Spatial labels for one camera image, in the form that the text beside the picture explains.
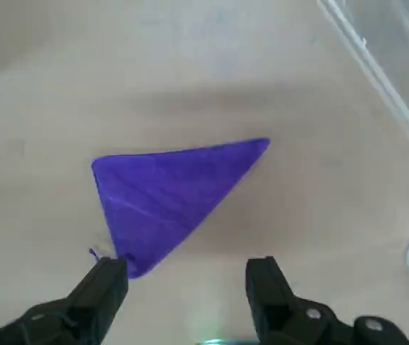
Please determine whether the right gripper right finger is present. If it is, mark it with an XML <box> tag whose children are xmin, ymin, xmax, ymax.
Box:
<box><xmin>245</xmin><ymin>255</ymin><xmax>409</xmax><ymax>345</ymax></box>

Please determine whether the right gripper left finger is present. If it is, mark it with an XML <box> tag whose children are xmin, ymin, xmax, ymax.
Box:
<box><xmin>0</xmin><ymin>257</ymin><xmax>130</xmax><ymax>345</ymax></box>

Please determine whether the purple towel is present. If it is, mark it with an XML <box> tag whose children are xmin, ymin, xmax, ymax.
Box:
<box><xmin>88</xmin><ymin>137</ymin><xmax>272</xmax><ymax>280</ymax></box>

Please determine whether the clear acrylic stepped rack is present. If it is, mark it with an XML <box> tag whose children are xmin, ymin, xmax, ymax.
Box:
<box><xmin>315</xmin><ymin>0</ymin><xmax>409</xmax><ymax>159</ymax></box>

